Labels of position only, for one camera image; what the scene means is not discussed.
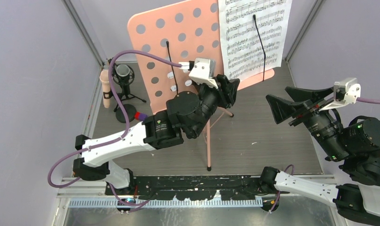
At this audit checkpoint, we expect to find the black round-base microphone stand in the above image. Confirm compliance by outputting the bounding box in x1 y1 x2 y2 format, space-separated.
103 90 138 124

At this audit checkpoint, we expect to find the purple and red brick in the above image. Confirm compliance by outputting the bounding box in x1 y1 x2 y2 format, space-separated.
134 112 148 121

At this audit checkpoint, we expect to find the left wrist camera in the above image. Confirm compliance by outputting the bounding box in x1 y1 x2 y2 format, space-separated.
179 57 218 89

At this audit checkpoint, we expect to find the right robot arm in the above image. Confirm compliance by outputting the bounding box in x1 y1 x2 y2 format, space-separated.
259 84 380 226

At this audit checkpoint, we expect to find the pink foam microphone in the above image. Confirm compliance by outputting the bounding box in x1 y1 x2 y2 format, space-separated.
99 69 112 108

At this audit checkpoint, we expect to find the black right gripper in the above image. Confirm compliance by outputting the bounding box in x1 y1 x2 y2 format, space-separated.
262 84 347 158

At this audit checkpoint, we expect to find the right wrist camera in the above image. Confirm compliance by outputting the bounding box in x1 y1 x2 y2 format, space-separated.
319 78 361 111

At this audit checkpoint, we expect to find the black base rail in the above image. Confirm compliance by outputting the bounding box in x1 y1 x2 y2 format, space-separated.
114 175 277 201

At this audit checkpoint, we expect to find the pink music stand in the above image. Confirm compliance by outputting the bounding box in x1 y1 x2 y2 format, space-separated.
127 0 275 175

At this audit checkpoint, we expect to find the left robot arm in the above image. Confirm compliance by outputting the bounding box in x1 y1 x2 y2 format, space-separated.
73 74 240 195

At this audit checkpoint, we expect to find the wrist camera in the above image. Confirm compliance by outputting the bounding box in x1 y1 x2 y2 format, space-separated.
319 78 361 111
179 57 218 89

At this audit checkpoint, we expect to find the right sheet music page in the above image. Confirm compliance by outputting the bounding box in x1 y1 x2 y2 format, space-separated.
218 0 293 81

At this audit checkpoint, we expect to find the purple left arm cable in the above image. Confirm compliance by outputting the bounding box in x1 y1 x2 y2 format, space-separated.
47 49 184 213

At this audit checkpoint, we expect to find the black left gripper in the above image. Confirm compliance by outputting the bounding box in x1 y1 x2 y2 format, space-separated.
190 74 239 137

